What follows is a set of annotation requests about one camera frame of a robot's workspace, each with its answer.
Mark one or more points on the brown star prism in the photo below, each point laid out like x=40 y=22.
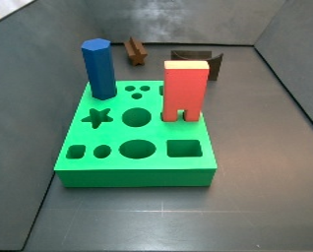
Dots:
x=135 y=51

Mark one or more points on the black curved fixture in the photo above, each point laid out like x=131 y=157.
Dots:
x=200 y=55

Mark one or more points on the green shape sorter block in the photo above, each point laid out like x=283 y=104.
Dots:
x=120 y=146

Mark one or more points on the red arch block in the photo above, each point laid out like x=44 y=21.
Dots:
x=183 y=89

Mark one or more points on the blue octagonal prism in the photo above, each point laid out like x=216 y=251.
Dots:
x=99 y=65

